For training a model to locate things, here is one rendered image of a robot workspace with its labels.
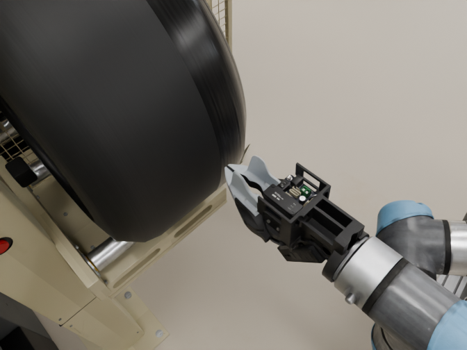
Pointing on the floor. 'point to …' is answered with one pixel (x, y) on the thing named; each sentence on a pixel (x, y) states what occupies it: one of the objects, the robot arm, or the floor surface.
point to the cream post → (55, 282)
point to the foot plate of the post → (149, 324)
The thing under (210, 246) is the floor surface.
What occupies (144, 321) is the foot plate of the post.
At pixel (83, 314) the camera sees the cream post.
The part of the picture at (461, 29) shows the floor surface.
